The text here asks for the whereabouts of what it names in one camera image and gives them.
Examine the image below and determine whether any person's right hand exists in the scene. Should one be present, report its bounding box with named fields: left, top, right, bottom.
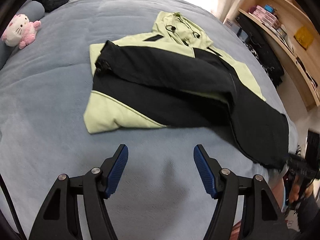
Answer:
left=289, top=175, right=313, bottom=203

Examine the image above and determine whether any grey-blue fleece bed blanket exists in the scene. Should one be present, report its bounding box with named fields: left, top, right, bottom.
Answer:
left=1, top=0, right=285, bottom=239

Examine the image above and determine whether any wooden bookshelf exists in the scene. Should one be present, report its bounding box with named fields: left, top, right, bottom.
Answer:
left=238, top=0, right=319, bottom=111

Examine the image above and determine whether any green and black hooded jacket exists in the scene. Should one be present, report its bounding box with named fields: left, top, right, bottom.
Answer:
left=84, top=11, right=289, bottom=169

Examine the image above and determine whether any yellow paper bag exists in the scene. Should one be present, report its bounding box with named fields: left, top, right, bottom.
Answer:
left=294, top=26, right=314, bottom=50

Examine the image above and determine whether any pink white cat plush toy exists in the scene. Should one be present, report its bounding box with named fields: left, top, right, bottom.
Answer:
left=1, top=14, right=41, bottom=49

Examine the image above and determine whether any stack of pink boxes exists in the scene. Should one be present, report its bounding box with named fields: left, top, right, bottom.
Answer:
left=248, top=5, right=280, bottom=29

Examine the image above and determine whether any black white patterned clothes pile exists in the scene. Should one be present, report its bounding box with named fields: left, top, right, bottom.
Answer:
left=235, top=13, right=284, bottom=88

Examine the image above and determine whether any blue round object on shelf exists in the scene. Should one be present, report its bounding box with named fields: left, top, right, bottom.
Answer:
left=264, top=4, right=274, bottom=13

